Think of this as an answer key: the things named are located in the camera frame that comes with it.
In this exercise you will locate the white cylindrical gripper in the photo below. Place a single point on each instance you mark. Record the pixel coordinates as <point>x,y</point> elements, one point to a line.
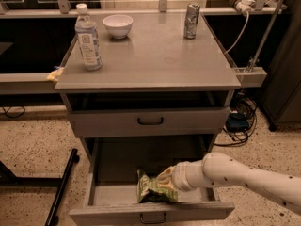
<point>179,176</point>

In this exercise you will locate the green jalapeno chip bag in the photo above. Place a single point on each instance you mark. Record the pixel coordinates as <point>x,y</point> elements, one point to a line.
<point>149,191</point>

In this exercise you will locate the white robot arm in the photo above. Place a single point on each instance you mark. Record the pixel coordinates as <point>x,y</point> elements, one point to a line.
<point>218,170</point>

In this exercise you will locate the open grey middle drawer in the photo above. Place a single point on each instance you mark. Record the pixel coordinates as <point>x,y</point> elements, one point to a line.
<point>112,181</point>

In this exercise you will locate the closed grey upper drawer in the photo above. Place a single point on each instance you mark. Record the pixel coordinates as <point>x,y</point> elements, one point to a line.
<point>123,123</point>

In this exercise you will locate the grey drawer cabinet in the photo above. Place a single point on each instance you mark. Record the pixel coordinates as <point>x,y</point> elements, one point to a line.
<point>154,68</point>

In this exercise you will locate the blue box on floor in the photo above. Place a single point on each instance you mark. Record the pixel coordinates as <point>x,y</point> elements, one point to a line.
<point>237,122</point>

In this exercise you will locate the black stand base bar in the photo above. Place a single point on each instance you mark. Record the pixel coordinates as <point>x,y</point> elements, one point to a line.
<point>52,218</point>

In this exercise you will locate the dark cabinet at right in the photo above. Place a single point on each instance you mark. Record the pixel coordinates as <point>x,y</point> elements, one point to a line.
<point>280,97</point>

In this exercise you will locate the white ceramic bowl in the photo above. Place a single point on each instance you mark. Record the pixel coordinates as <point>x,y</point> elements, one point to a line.
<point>118,25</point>

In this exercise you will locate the clear plastic water bottle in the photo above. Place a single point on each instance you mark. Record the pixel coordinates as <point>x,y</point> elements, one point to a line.
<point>87,36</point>

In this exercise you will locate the silver drink can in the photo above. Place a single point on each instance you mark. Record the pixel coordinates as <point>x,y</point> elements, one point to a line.
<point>191,21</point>

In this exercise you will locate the white power plug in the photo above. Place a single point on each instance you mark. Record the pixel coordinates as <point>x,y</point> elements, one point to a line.
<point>244,6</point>

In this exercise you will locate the black middle drawer handle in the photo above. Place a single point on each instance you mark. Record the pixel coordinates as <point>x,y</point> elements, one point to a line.
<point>152,218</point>

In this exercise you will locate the black drawer handle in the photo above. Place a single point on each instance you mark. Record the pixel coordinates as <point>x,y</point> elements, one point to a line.
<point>152,218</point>
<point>143,122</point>

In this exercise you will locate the black upper drawer handle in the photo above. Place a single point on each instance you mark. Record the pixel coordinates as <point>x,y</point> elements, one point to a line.
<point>143,122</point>

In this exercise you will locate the yellow sponge on rail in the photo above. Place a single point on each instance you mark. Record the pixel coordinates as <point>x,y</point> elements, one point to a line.
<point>54,75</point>

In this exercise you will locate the grey metal side rail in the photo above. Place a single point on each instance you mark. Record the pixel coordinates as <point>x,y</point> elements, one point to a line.
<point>26,83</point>

